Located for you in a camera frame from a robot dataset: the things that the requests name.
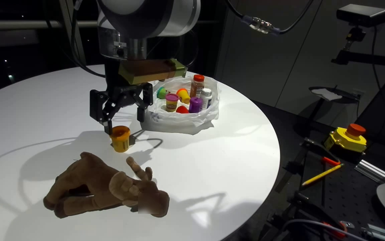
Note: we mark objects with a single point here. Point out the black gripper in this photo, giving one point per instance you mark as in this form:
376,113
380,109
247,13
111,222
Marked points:
119,92

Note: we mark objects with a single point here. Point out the orange lid yellow dough tub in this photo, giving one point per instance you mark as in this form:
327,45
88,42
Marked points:
120,137

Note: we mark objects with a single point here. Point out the teal lid green dough tub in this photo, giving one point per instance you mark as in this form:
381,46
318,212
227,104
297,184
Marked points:
162,92

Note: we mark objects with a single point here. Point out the pink lid dough tub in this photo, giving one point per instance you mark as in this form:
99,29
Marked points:
171,101

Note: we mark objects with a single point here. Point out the red round lid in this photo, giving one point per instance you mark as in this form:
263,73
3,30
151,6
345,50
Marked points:
182,109

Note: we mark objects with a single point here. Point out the purple dough tub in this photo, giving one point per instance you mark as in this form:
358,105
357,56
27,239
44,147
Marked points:
195,104

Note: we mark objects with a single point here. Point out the red lid spice bottle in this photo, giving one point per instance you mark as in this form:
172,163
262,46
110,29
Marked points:
196,83

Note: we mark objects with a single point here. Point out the brown plush moose toy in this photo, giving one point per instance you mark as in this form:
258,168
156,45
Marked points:
88,184

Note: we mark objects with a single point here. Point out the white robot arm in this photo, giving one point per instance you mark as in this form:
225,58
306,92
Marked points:
126,26

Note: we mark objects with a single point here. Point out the white plastic bag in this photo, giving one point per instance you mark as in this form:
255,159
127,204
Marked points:
156,117

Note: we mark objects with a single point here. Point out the yellow pencil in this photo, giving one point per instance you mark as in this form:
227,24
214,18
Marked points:
321,174

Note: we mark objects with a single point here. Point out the yellow emergency stop button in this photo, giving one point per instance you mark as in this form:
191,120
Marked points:
350,137

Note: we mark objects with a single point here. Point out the window frame railing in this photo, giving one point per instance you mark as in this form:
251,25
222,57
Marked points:
69,22

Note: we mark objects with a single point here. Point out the black camera on stand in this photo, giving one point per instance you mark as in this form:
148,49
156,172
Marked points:
360,17

